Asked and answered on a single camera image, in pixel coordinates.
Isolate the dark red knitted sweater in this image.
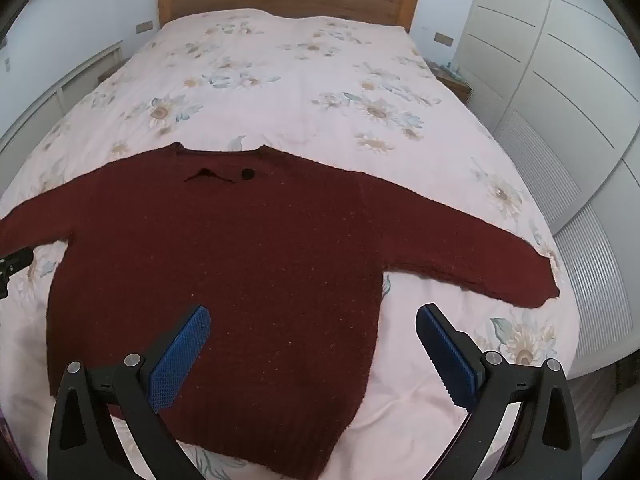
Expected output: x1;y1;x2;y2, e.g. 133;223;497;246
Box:
0;142;561;479

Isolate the bed with floral sheet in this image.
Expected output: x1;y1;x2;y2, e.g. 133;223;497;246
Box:
0;10;583;480

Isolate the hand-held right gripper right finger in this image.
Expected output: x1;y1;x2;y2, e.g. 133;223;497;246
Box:
416;303;583;480

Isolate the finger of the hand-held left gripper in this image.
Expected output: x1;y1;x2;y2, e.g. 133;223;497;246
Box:
0;249;34;297

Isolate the wooden nightstand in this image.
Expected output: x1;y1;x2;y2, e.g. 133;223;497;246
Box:
432;60;473;106

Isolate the white wardrobe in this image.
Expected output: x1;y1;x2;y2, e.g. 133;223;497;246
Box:
452;0;640;378

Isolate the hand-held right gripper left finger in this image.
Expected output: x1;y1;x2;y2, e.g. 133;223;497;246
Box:
46;305;213;480

